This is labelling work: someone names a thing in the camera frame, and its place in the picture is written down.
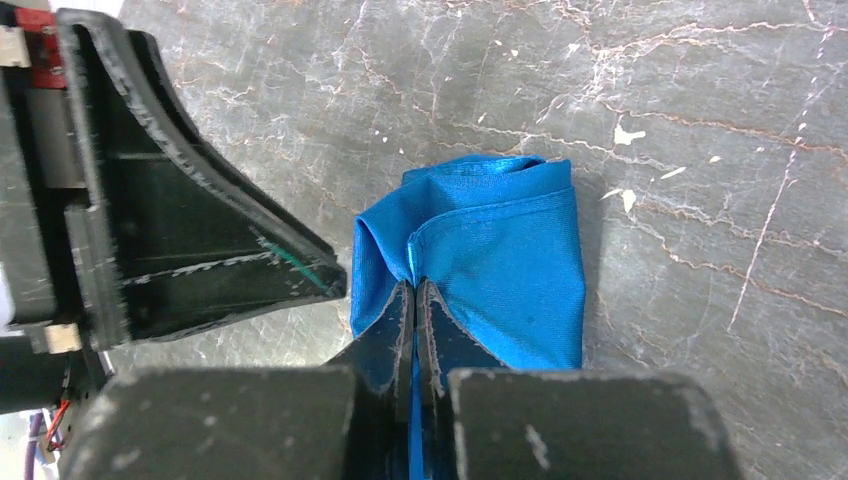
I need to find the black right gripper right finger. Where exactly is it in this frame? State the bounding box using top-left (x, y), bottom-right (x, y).
top-left (417, 280), bottom-right (742, 479)

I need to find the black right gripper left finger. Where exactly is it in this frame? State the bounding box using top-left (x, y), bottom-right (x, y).
top-left (60, 282), bottom-right (415, 479)

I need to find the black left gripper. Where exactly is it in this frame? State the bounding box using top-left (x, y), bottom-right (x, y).
top-left (1, 1), bottom-right (347, 413)

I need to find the blue cloth napkin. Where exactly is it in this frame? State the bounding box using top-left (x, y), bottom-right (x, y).
top-left (349, 154), bottom-right (588, 480)

